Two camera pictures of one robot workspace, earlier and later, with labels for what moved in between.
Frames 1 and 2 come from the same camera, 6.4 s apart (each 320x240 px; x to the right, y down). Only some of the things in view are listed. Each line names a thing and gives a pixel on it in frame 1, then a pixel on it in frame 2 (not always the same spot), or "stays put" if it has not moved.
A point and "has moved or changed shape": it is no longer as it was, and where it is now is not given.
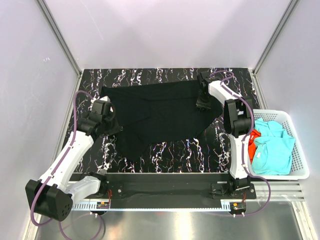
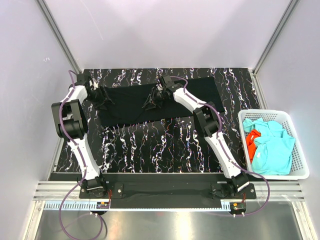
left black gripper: [114, 129] to [100, 97]
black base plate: [177, 187] stays put
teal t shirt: [274, 146] stays put
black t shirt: [150, 112] has moved or changed shape
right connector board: [237, 206] stays put
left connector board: [103, 205] stays put
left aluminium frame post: [60, 37] stays put
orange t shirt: [252, 146] stays put
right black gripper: [203, 102] to [154, 97]
